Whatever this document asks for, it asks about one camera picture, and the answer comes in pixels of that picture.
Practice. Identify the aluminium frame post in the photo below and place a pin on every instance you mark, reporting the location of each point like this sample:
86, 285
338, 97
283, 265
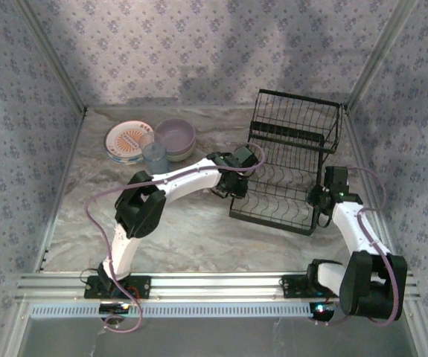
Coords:
53, 56
379, 56

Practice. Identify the plate with dark patterned rim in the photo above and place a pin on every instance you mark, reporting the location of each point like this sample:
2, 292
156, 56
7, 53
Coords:
126, 164

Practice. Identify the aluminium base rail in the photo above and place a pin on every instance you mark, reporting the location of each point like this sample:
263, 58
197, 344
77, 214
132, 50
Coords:
217, 284

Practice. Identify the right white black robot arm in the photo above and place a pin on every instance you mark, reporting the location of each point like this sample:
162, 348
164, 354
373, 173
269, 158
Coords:
362, 230

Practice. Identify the purple bowl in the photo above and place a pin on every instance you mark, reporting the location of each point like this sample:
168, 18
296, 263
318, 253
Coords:
174, 132

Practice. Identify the aluminium frame leg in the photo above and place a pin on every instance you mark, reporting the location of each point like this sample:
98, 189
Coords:
420, 334
14, 331

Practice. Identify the small circuit board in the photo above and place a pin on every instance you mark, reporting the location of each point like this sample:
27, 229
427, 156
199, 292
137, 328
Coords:
321, 312
113, 308

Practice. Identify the blue translucent cup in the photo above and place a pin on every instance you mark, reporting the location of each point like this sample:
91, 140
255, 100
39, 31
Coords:
156, 160

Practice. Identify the cream bowl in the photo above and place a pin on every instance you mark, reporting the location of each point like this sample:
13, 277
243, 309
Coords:
184, 156

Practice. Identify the white plate orange sun print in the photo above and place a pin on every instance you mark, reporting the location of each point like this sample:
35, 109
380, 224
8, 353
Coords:
124, 139

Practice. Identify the right small circuit board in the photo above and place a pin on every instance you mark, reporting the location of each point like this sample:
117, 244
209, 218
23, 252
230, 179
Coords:
321, 312

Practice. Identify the left small circuit board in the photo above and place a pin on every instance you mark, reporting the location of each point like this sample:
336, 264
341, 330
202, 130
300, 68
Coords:
113, 308

